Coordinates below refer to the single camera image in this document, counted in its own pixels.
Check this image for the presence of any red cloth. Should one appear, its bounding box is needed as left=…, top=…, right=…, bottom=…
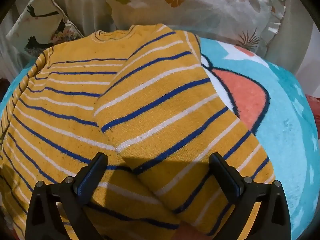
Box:
left=305, top=94, right=320, bottom=122

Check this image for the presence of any beige cloth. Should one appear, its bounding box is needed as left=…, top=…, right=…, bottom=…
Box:
left=47, top=0, right=115, bottom=37

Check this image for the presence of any white bird print cushion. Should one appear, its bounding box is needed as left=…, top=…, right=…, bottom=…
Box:
left=5, top=0, right=85, bottom=58

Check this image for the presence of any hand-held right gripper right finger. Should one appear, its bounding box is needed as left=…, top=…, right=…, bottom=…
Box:
left=209, top=152, right=292, bottom=240

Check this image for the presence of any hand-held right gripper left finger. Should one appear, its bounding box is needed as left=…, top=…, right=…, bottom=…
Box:
left=25, top=152, right=108, bottom=240

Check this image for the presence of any blue printed blanket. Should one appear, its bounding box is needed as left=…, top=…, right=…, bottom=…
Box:
left=0, top=37, right=319, bottom=240

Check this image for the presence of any yellow striped sweater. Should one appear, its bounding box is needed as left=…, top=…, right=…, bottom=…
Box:
left=0, top=24, right=277, bottom=240

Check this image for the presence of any white floral pillow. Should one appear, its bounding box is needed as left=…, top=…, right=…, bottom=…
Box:
left=95, top=0, right=287, bottom=53

